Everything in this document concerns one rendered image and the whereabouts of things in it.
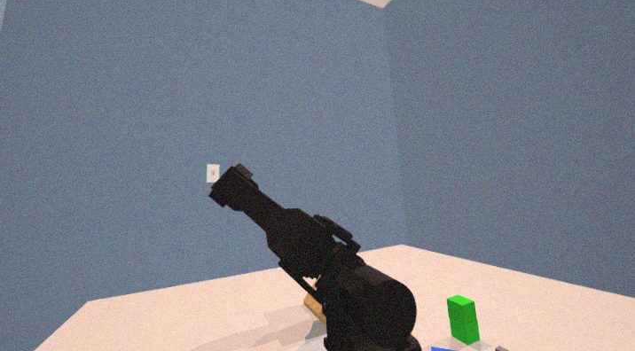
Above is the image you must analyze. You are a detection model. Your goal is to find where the green block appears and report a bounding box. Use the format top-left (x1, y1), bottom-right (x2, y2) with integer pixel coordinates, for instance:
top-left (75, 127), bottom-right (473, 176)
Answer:
top-left (450, 318), bottom-right (480, 346)
top-left (446, 295), bottom-right (477, 325)

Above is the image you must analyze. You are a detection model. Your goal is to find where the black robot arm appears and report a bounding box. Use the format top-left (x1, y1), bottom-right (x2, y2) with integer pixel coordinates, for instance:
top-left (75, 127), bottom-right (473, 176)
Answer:
top-left (209, 163), bottom-right (418, 351)

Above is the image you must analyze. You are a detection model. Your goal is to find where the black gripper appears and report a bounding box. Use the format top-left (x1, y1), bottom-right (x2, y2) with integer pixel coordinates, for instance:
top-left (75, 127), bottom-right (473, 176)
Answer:
top-left (322, 304), bottom-right (422, 351)

